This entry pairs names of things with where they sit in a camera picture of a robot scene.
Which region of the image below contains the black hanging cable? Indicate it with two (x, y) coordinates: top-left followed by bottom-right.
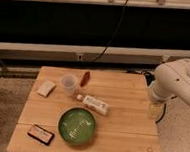
(90, 0), (130, 66)

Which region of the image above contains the black cable at table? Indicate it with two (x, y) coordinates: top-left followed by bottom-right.
(131, 69), (171, 126)

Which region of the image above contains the white bottle lying down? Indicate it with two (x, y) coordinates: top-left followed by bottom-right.
(76, 94), (108, 116)

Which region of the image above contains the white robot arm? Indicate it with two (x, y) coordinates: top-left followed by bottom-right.
(147, 58), (190, 122)

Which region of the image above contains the wooden folding table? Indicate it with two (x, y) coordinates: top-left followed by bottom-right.
(7, 66), (161, 152)

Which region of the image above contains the white sponge block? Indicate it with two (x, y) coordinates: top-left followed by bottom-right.
(37, 80), (56, 97)

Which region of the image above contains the white wall outlet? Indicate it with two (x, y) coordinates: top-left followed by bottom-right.
(78, 54), (83, 61)

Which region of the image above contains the clear plastic cup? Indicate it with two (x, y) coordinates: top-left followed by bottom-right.
(60, 74), (77, 96)

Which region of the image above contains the black and orange box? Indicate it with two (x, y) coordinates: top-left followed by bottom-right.
(27, 124), (54, 146)

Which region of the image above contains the reddish brown sausage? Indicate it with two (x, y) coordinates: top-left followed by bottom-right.
(80, 71), (91, 87)

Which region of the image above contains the green glass bowl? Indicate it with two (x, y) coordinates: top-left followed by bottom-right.
(58, 108), (96, 146)

